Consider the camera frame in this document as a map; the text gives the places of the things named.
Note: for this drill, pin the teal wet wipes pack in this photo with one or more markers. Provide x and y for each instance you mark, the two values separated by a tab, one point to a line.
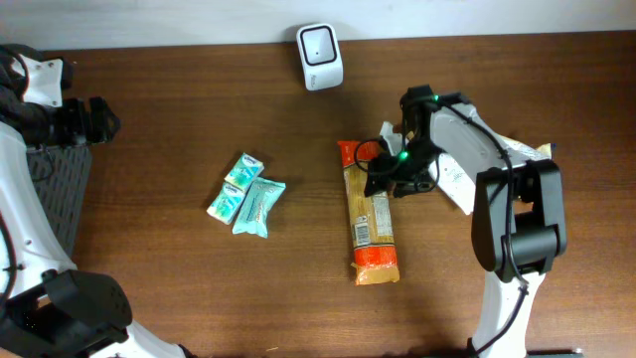
260	199

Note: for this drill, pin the grey plastic mesh basket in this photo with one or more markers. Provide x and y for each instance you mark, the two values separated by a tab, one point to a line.
60	177

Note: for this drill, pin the teal tissue pack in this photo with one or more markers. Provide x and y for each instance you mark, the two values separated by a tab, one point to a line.
244	172
226	204

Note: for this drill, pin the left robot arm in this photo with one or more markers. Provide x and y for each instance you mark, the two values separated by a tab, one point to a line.
50	308

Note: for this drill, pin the white barcode scanner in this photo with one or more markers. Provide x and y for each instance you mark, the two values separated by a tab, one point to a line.
320	56

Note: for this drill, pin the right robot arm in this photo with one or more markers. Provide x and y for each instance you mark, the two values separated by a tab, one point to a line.
518	221

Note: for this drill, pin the cream snack bag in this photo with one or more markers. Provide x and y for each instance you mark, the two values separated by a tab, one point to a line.
460	189

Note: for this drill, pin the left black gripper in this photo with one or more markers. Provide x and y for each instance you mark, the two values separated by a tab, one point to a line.
86	120

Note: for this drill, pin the orange spaghetti packet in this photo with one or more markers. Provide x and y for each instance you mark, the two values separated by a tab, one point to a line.
374	249

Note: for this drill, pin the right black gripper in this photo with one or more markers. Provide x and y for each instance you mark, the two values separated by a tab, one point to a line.
386	175

